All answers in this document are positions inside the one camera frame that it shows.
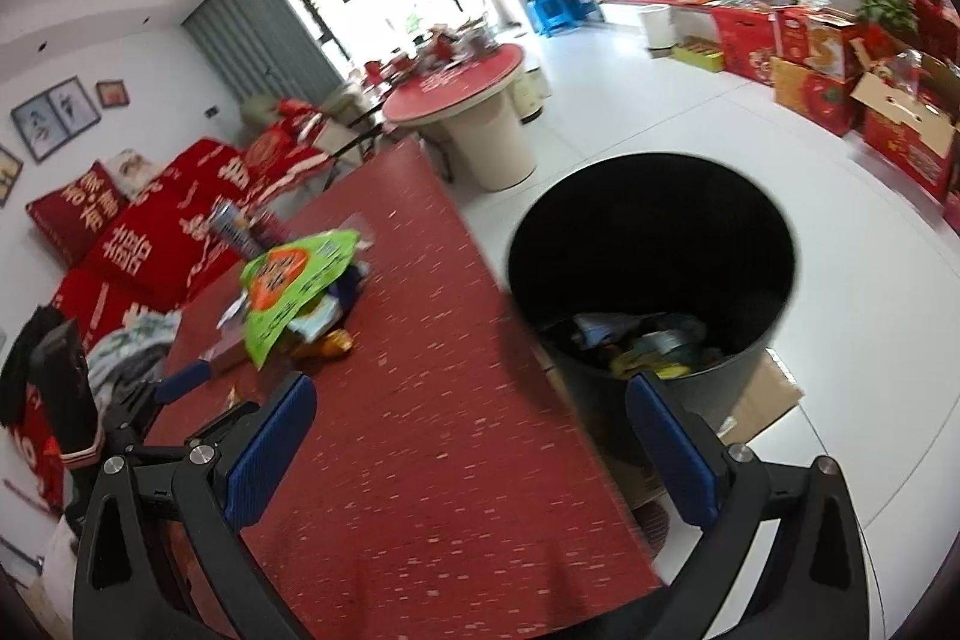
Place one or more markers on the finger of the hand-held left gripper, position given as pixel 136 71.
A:
pixel 225 422
pixel 184 379

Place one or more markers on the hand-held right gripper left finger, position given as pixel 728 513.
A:
pixel 270 445

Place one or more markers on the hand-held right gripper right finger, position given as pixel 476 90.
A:
pixel 675 452

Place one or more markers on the yellow wrapper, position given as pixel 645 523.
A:
pixel 637 362

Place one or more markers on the orange snack wrapper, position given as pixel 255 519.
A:
pixel 326 345

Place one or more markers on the silver foil wrapper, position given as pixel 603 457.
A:
pixel 671 337

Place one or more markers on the white plastic bag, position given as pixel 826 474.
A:
pixel 313 316

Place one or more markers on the light blue wrapper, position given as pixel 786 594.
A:
pixel 600 329

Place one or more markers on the green snack bag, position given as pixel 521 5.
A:
pixel 296 280

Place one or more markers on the dark blue wrapper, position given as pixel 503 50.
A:
pixel 351 286

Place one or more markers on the black round trash bin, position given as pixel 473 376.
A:
pixel 750 280

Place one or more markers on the grey blanket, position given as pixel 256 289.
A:
pixel 131 355

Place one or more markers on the black cloth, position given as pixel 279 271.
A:
pixel 19 362

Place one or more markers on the red cloth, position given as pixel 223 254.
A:
pixel 26 460

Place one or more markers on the flat brown cardboard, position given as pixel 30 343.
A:
pixel 765 396

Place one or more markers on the tall silver drink can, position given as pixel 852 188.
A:
pixel 232 227

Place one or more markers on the red sofa with cushions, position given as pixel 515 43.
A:
pixel 165 220

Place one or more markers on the short red drink can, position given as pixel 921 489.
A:
pixel 270 227

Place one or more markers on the red square cushion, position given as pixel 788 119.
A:
pixel 75 216

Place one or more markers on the white photo cushion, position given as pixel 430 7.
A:
pixel 133 171

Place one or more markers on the grey green armchair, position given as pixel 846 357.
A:
pixel 259 111

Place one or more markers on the folding chair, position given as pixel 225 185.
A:
pixel 352 138

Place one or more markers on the wide grey curtain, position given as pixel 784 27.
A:
pixel 255 33

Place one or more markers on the small red plastic chair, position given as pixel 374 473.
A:
pixel 386 72

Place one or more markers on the orange red gift box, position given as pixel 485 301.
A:
pixel 814 100

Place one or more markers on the open red cardboard box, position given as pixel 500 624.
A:
pixel 904 141

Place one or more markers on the cream round stool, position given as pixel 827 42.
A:
pixel 532 93

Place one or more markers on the yellow fruit tray box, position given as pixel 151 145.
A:
pixel 697 55

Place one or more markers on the round red-topped coffee table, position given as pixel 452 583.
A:
pixel 457 85

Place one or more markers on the white cylindrical bin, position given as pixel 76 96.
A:
pixel 656 29

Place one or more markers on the red gift box with window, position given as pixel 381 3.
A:
pixel 821 44

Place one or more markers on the white low television cabinet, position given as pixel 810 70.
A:
pixel 637 4

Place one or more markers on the blue plastic stool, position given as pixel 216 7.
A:
pixel 547 14

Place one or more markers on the large green potted plant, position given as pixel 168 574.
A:
pixel 885 10

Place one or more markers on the pink flower bouquet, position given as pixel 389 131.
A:
pixel 926 6

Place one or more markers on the small brown picture frame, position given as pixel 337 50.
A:
pixel 7 175

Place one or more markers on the double photo picture frame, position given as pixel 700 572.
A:
pixel 54 117

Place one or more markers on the small red picture frame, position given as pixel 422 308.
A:
pixel 111 93

